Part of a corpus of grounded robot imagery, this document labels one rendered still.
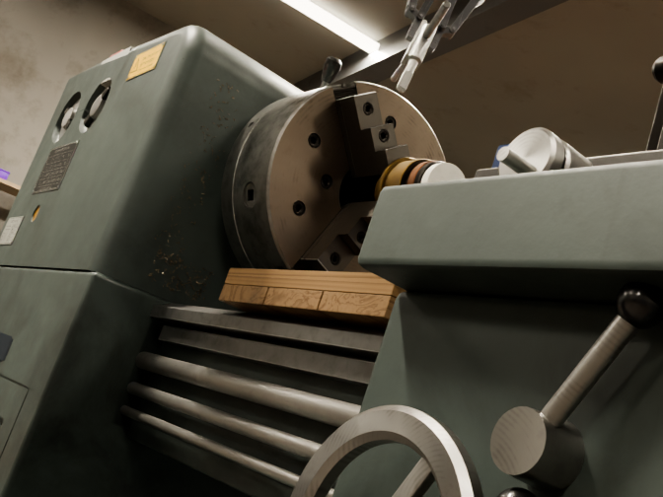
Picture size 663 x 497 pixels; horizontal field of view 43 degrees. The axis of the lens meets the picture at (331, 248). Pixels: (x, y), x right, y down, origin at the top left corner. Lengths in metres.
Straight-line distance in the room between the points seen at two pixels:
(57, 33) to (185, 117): 6.63
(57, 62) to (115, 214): 6.60
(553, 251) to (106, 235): 0.79
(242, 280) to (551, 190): 0.53
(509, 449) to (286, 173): 0.69
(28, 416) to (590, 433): 0.81
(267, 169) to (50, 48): 6.73
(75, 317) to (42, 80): 6.59
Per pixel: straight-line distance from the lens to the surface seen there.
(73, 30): 7.82
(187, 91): 1.18
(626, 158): 0.54
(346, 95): 1.13
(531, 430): 0.42
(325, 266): 1.04
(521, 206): 0.47
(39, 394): 1.11
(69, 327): 1.11
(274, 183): 1.05
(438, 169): 1.01
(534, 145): 0.52
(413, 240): 0.52
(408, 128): 1.19
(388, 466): 0.53
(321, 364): 0.80
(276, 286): 0.86
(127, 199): 1.14
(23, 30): 7.74
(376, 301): 0.72
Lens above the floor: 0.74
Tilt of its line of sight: 13 degrees up
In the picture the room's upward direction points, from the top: 19 degrees clockwise
